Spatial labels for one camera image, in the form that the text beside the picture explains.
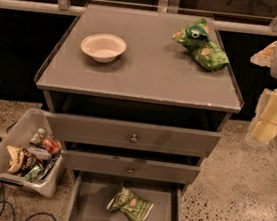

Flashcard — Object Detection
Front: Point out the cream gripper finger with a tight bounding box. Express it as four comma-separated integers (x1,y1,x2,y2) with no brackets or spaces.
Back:
248,119,277,144

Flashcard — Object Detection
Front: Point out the green jalapeno chip bag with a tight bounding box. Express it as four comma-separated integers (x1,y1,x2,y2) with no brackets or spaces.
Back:
106,185,154,221

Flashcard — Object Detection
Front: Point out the green chip bag on counter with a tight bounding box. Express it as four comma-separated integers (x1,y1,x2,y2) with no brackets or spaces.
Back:
173,18,229,72

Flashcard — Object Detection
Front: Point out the grey drawer cabinet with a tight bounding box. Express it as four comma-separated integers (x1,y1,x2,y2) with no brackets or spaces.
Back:
35,4,242,221

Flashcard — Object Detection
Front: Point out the bottom open grey drawer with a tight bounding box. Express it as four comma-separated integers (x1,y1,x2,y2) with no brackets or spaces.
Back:
68,172,183,221

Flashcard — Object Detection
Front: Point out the middle grey drawer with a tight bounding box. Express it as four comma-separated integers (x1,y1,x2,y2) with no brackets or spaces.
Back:
62,150,200,184

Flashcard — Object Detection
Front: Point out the top grey drawer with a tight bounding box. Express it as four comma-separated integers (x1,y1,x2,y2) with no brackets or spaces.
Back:
47,113,220,158

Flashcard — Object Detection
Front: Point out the brown snack bag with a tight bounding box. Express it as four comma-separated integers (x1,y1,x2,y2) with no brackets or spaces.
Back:
7,145,37,174

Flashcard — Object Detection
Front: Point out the orange soda can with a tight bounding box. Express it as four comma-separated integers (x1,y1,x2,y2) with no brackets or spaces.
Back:
42,137,62,155

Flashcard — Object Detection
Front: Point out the green soda can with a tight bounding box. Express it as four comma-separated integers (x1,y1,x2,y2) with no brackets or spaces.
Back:
30,128,47,146

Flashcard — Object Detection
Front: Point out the silver can lying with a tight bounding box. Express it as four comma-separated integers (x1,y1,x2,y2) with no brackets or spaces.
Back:
27,147,51,161

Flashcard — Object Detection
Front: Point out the clear plastic bin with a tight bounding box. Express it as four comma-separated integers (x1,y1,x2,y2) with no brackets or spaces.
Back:
0,109,65,197

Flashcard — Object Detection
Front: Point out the green snack packet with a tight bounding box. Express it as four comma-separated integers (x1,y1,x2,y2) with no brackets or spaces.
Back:
23,164,44,182

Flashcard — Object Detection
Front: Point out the metal window railing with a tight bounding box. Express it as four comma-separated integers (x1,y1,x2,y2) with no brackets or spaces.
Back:
0,0,277,43

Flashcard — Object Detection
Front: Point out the blue cable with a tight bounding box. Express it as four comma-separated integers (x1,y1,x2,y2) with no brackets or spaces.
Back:
0,182,63,221

